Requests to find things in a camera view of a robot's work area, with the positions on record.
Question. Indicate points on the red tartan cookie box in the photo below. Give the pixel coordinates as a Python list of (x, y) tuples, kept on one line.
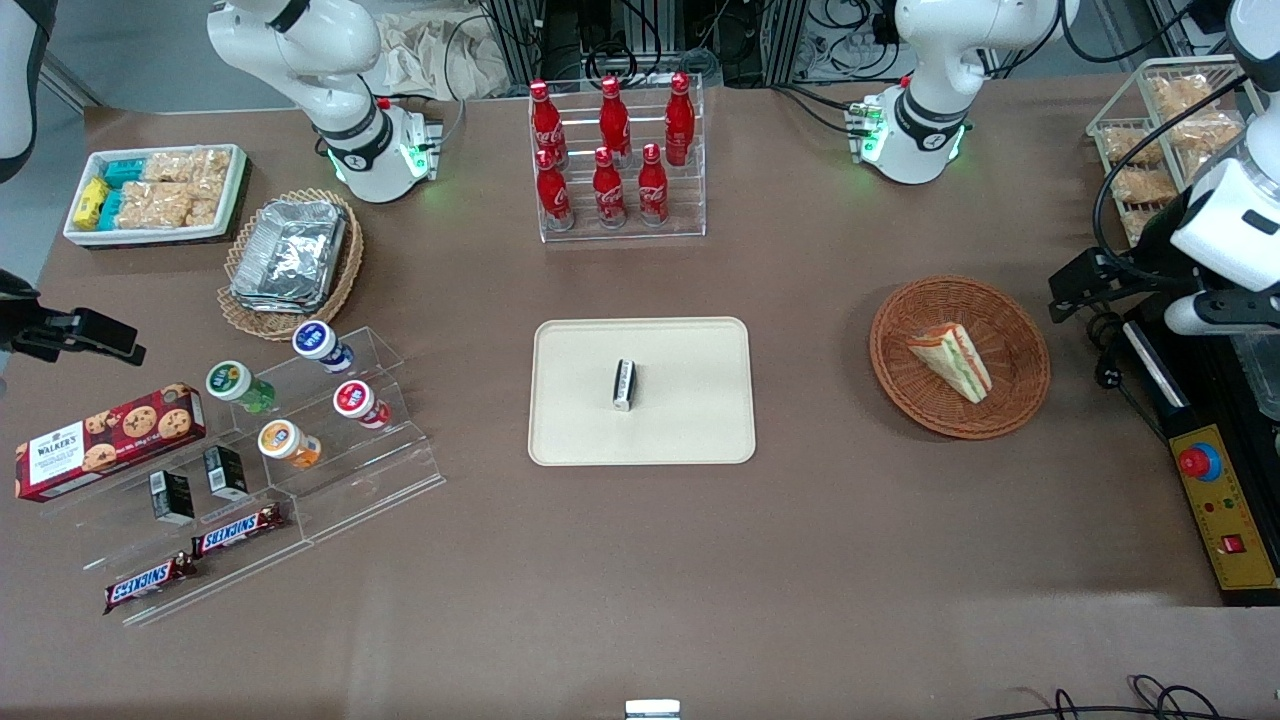
[(100, 445)]

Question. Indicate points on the clear acrylic tiered stand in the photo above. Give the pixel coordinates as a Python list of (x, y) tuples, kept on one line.
[(370, 480)]

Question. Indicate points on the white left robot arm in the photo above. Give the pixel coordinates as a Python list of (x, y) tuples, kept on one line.
[(930, 70)]

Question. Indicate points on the clear acrylic bottle rack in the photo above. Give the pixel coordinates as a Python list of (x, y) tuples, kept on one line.
[(625, 232)]

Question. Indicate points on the Snickers chocolate bar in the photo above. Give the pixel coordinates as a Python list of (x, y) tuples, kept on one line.
[(240, 530), (150, 585)]

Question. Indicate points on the blue-lid gum jar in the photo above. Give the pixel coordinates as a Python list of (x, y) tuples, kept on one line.
[(318, 343)]

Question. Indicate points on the triangular sandwich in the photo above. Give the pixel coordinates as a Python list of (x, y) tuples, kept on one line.
[(955, 360)]

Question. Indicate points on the green-lid gum jar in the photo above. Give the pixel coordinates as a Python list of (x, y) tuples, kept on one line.
[(232, 383)]

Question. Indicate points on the small black gum box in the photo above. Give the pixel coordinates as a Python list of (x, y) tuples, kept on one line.
[(172, 497), (226, 472)]

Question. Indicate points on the brown wicker basket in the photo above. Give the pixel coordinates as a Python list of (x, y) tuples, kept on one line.
[(1020, 380)]

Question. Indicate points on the beige plastic tray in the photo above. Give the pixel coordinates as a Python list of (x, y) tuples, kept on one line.
[(690, 400)]

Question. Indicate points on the aluminium equipment rack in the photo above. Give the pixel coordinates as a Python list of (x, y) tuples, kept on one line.
[(740, 40)]

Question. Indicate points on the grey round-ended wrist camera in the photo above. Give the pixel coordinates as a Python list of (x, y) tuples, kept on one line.
[(1200, 314)]

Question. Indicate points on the red cola bottle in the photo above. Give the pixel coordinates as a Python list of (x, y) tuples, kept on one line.
[(680, 118), (614, 115), (653, 187), (545, 120), (554, 192), (608, 190)]

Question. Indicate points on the yellow snack packet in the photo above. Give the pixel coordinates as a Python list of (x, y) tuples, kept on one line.
[(90, 203)]

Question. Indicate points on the white plastic snack bin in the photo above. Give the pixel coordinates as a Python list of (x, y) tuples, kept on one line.
[(160, 238)]

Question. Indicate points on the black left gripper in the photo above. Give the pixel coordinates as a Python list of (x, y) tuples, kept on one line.
[(1152, 246)]

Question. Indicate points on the clear plastic container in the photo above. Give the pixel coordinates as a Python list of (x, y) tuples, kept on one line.
[(1262, 375)]

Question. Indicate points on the clear rice cracker packet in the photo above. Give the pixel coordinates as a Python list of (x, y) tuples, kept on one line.
[(152, 204), (211, 172), (168, 167)]

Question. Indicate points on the light wicker basket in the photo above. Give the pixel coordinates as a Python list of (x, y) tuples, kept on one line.
[(335, 280)]

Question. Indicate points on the clear crispy snack packet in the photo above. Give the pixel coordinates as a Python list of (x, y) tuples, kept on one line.
[(1208, 132), (1180, 95), (1142, 185), (1132, 145)]

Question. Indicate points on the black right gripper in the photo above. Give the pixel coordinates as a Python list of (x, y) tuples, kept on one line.
[(22, 325)]

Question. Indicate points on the red-lid gum jar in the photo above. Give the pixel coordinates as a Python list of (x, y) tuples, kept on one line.
[(355, 402)]

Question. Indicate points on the yellow emergency stop box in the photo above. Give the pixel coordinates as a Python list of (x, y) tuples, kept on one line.
[(1230, 510)]

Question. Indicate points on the small black box with label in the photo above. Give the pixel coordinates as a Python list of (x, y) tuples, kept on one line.
[(625, 385)]

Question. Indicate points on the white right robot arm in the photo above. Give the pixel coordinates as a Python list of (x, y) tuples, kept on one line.
[(340, 60)]

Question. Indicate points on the orange-lid gum jar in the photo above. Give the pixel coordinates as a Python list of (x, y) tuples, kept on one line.
[(283, 442)]

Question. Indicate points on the beige crumpled cloth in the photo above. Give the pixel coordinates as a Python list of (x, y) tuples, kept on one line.
[(430, 55)]

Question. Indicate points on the stack of foil trays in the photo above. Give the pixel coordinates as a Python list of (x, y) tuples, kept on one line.
[(290, 255)]

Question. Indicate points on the teal snack packet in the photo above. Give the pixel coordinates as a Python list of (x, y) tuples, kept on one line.
[(112, 207), (125, 171)]

